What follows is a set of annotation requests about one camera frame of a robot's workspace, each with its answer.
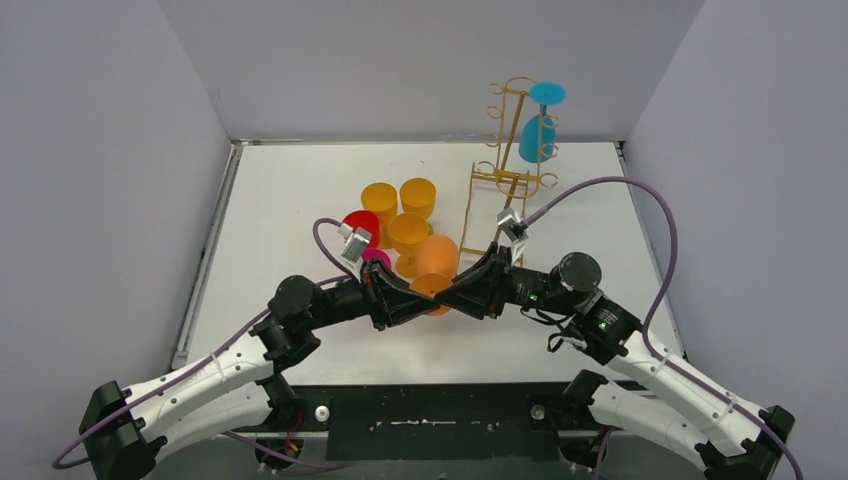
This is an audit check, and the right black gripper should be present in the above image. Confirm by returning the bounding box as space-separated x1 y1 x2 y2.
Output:
435 241 579 317

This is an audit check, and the pink plastic wine glass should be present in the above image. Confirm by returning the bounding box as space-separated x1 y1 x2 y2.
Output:
362 248 392 269

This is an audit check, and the orange plastic wine glass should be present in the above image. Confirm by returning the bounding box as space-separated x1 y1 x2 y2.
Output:
410 235 459 298

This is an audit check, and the yellow wine glass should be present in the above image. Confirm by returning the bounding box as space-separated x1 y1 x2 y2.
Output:
399 177 437 219
388 213 430 279
360 182 398 250

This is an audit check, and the red plastic wine glass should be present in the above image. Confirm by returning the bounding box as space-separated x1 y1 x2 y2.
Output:
342 210 381 248

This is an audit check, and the yellow wine glass front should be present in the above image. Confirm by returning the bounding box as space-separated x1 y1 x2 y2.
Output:
360 182 398 250

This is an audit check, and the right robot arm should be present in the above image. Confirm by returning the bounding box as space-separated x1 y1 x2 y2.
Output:
435 244 795 479

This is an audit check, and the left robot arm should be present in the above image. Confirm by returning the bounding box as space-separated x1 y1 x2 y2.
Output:
79 261 438 479

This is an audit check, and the blue plastic wine glass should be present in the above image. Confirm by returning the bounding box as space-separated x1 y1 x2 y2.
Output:
519 82 566 164

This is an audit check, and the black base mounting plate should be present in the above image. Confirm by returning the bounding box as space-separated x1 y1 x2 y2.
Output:
255 382 607 461

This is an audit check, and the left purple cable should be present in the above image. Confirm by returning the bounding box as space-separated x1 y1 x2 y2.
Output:
52 217 362 470

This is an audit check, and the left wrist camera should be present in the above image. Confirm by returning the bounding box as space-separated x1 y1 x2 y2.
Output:
337 223 372 264

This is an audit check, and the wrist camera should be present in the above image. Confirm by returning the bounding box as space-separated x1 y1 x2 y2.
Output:
497 207 530 265
337 223 372 264

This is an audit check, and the gold wire glass rack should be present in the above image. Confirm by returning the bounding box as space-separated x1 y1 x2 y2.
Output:
459 76 559 257

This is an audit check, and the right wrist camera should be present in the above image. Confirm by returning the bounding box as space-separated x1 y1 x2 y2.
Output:
497 207 530 265

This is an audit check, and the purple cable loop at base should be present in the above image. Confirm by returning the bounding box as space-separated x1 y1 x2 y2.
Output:
221 430 346 475

